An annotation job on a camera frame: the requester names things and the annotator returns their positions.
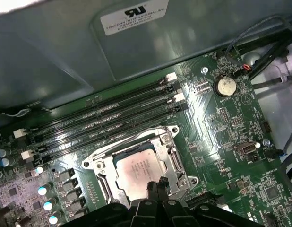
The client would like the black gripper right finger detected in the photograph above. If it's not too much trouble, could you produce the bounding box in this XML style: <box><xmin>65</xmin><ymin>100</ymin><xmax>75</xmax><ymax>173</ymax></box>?
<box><xmin>158</xmin><ymin>176</ymin><xmax>255</xmax><ymax>227</ymax></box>

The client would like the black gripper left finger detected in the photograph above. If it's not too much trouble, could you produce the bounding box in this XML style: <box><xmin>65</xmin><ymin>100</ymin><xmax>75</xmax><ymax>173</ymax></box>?
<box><xmin>60</xmin><ymin>181</ymin><xmax>168</xmax><ymax>227</ymax></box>

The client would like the silver topped CPU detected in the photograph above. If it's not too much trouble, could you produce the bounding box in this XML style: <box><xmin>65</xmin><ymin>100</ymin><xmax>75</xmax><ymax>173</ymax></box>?
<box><xmin>112</xmin><ymin>145</ymin><xmax>169</xmax><ymax>204</ymax></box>

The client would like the metal socket cover frame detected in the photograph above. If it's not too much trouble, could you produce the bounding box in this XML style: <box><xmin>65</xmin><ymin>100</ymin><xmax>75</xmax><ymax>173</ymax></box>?
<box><xmin>95</xmin><ymin>136</ymin><xmax>187</xmax><ymax>205</ymax></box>

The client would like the thin wire locking lever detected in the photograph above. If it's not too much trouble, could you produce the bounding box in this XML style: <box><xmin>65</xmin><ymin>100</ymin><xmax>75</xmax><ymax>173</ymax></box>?
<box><xmin>82</xmin><ymin>127</ymin><xmax>165</xmax><ymax>166</ymax></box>

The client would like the CPU socket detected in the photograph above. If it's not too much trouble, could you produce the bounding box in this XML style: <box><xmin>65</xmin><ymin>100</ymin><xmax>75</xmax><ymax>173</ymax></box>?
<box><xmin>81</xmin><ymin>124</ymin><xmax>200</xmax><ymax>206</ymax></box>

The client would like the green motherboard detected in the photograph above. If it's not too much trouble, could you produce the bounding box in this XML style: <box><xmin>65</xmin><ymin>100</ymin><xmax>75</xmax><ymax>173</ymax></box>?
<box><xmin>0</xmin><ymin>53</ymin><xmax>292</xmax><ymax>227</ymax></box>

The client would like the black RAM slot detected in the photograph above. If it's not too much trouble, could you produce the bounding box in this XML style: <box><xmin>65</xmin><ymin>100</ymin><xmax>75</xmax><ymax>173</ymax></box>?
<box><xmin>13</xmin><ymin>72</ymin><xmax>178</xmax><ymax>139</ymax></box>
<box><xmin>30</xmin><ymin>81</ymin><xmax>184</xmax><ymax>148</ymax></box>
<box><xmin>20</xmin><ymin>92</ymin><xmax>186</xmax><ymax>161</ymax></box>
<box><xmin>34</xmin><ymin>104</ymin><xmax>189</xmax><ymax>170</ymax></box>

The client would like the round coin battery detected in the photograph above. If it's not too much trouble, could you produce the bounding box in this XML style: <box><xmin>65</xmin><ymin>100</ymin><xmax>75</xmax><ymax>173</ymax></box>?
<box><xmin>213</xmin><ymin>74</ymin><xmax>238</xmax><ymax>97</ymax></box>

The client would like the black open PC case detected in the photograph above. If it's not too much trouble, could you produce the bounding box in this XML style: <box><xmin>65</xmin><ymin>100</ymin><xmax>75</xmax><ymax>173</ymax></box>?
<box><xmin>0</xmin><ymin>0</ymin><xmax>292</xmax><ymax>171</ymax></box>

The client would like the white label sticker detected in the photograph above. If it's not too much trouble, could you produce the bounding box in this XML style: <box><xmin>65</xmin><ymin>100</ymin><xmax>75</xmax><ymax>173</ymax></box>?
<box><xmin>100</xmin><ymin>0</ymin><xmax>170</xmax><ymax>36</ymax></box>

